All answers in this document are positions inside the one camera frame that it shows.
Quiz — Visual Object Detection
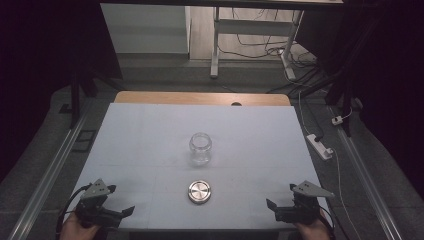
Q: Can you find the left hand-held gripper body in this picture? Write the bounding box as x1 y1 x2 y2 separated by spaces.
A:
74 178 125 230

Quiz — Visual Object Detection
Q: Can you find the dark curtain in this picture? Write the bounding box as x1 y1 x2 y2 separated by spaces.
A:
294 0 424 206
0 0 124 184

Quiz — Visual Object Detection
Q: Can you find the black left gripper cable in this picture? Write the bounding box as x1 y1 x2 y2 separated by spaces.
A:
55 182 93 236

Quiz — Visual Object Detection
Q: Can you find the white power strip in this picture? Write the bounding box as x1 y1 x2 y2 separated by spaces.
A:
306 133 335 162

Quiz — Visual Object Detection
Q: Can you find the tangle of black cables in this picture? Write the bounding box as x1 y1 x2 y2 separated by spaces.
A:
218 8 329 96

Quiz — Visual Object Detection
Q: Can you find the white desk frame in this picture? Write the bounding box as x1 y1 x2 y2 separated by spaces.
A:
209 6 305 81

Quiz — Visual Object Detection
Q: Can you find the aluminium floor rail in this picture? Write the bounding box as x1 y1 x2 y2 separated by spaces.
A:
7 106 94 240
328 105 404 240

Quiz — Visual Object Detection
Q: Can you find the black rectangular floor frame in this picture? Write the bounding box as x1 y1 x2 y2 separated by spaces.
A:
71 129 98 154

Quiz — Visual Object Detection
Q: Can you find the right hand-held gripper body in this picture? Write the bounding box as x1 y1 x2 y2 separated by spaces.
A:
274 180 336 226

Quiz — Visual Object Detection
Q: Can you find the thin white cable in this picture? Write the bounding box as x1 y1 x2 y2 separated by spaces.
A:
297 89 363 240

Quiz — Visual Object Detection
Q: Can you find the person's left hand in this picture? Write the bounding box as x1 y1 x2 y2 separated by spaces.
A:
59 212 102 240

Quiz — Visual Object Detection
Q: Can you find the person's right hand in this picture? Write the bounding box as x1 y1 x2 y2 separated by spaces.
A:
293 213 334 240

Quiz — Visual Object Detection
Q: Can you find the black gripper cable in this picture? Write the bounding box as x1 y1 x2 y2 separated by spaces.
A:
319 206 337 240
55 182 93 236

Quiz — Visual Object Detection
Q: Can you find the clear glass jar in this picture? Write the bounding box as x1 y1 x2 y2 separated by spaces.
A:
188 131 214 167

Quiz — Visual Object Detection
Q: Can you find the black metal stand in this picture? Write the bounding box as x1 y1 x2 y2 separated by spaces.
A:
59 63 101 130
324 59 359 138

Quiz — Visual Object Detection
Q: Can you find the white cabinet panel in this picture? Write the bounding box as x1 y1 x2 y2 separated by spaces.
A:
100 3 192 55

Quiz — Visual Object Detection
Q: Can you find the white table mat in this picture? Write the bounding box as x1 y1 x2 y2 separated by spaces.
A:
60 102 334 232

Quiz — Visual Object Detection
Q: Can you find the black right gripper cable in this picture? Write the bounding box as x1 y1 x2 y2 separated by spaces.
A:
319 206 337 240

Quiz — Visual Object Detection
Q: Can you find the round silver metal lid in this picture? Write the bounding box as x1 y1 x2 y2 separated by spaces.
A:
187 179 213 205

